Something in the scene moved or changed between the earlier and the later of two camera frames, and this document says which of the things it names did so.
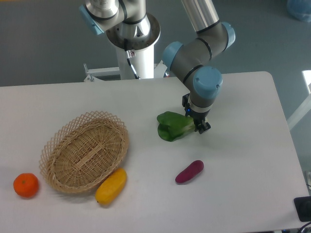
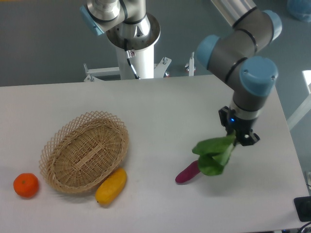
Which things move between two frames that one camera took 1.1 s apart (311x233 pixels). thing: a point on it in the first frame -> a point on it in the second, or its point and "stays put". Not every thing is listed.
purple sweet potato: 191,172 stays put
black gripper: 198,118 -> 240,125
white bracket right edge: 308,178 stays put
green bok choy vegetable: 173,126 -> 214,153
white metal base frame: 159,70 stays put
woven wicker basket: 83,151 stays put
